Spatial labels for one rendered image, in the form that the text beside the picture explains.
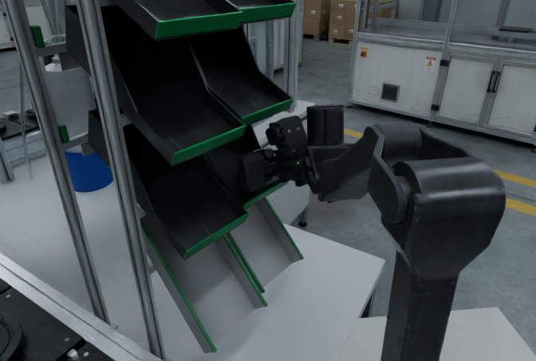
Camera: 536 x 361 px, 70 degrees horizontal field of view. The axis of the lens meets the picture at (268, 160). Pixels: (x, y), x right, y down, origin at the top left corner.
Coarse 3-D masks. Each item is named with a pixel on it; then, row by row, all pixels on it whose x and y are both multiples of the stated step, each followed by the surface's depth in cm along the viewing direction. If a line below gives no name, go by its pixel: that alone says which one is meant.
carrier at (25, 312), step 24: (0, 312) 71; (24, 312) 76; (48, 312) 76; (0, 336) 69; (24, 336) 70; (48, 336) 71; (72, 336) 71; (0, 360) 64; (24, 360) 67; (48, 360) 67
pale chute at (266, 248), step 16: (256, 208) 87; (272, 208) 84; (256, 224) 85; (272, 224) 85; (240, 240) 81; (256, 240) 83; (272, 240) 85; (288, 240) 84; (240, 256) 75; (256, 256) 81; (272, 256) 83; (288, 256) 86; (256, 272) 80; (272, 272) 82
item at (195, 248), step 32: (96, 128) 63; (128, 128) 72; (160, 160) 69; (192, 160) 70; (160, 192) 65; (192, 192) 67; (224, 192) 67; (160, 224) 59; (192, 224) 62; (224, 224) 64
